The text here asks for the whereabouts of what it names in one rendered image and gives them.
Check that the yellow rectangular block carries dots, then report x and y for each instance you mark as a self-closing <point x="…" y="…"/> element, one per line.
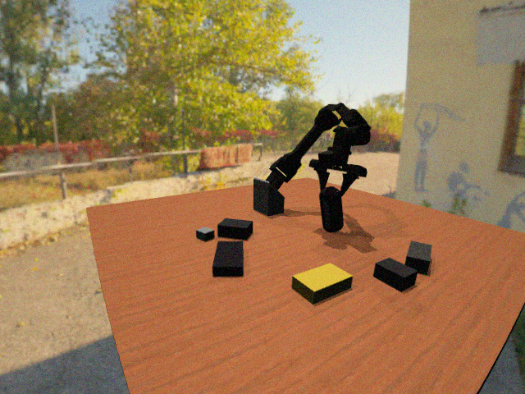
<point x="321" y="283"/>

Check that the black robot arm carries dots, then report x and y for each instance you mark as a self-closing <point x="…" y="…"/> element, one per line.
<point x="357" y="133"/>

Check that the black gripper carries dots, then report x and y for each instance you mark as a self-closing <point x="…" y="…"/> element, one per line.
<point x="353" y="171"/>

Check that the dark grey switch panel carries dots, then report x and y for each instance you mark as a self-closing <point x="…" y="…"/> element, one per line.
<point x="331" y="209"/>

